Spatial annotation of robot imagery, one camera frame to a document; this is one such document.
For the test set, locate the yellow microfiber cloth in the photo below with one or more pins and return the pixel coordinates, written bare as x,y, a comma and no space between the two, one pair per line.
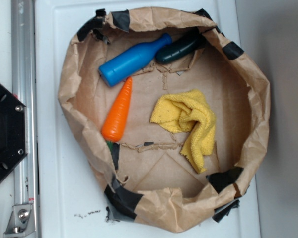
188,112

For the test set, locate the brown paper bag bin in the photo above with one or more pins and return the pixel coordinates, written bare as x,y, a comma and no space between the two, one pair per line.
151,182

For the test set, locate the orange toy carrot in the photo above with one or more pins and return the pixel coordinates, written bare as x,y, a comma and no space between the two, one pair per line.
115,123

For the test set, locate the blue plastic bottle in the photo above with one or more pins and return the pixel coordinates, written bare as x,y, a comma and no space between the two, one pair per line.
131,60

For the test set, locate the dark green toy cucumber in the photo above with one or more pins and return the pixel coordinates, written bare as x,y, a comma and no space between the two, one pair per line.
185,45

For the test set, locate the white tray board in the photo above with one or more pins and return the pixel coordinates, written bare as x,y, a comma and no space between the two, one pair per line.
72,204

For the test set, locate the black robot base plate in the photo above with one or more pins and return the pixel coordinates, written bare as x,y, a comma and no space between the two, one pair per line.
13,140

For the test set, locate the aluminium extrusion rail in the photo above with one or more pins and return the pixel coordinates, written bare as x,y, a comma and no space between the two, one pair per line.
26,188

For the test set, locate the metal corner bracket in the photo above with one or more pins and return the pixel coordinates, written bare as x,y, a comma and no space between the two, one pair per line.
21,223

